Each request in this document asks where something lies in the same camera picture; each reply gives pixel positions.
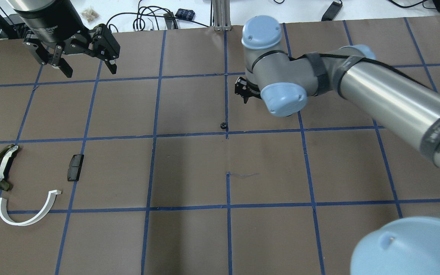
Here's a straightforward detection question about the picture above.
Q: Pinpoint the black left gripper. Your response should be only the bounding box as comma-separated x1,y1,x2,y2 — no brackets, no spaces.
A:
23,16,120,78

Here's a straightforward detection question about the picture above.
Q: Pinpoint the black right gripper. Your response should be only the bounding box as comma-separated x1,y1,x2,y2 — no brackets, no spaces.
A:
234,77,262,104

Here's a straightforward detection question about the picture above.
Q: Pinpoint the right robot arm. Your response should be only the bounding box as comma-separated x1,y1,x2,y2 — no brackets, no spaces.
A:
235,15,440,275

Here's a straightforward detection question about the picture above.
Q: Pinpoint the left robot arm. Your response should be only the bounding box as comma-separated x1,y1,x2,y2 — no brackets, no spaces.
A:
8,0,120,78

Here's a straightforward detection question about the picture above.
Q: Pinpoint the black brake pad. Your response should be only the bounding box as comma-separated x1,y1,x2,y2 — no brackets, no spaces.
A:
66,154,84,182

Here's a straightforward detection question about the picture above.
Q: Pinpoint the black power adapter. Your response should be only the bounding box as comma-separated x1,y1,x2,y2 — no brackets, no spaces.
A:
321,0,343,21

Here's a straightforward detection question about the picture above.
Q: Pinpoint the aluminium frame post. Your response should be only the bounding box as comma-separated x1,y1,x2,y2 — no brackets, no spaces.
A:
211,0,231,31

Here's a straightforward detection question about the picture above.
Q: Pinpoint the white curved plastic bracket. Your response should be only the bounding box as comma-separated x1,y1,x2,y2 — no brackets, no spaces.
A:
0,189,62,227

